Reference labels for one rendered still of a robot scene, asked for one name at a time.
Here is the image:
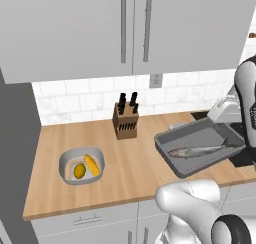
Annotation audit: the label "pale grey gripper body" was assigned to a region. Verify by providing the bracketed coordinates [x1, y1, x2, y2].
[206, 95, 242, 124]

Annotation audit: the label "silver fish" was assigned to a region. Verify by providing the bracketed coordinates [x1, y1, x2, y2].
[167, 137, 242, 160]

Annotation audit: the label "yellow lemon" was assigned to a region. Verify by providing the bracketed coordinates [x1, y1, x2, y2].
[73, 163, 88, 180]

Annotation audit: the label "grey oval container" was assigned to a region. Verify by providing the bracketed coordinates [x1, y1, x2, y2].
[58, 146, 106, 186]

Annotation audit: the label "grey baking tray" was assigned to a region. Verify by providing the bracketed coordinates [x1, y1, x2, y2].
[153, 117, 248, 180]

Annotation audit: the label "grey base cupboard front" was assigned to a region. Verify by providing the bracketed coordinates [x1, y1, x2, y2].
[218, 182, 256, 218]

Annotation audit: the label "wooden knife block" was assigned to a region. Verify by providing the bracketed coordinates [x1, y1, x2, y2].
[112, 102, 140, 141]

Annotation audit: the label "narrow grey drawer front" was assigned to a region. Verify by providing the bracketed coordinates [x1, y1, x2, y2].
[137, 198, 168, 220]

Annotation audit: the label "grey base cupboard door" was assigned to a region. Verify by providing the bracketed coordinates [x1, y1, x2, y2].
[35, 220, 138, 244]
[136, 213, 170, 244]

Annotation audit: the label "wide grey drawer front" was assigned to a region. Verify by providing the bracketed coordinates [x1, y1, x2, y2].
[30, 202, 140, 238]

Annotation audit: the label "grey fridge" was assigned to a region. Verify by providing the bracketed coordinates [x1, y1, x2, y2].
[0, 67, 43, 244]

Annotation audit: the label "grey wall socket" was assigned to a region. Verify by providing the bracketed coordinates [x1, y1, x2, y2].
[148, 73, 164, 89]

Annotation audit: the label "grey wall cupboard door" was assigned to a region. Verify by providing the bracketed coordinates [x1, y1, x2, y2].
[0, 0, 136, 85]
[132, 0, 256, 76]

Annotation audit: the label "grey cupboard door handle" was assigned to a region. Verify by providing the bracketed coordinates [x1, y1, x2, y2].
[142, 0, 153, 63]
[120, 0, 128, 64]

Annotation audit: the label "grey drawer handle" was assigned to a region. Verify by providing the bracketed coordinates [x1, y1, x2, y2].
[72, 213, 103, 226]

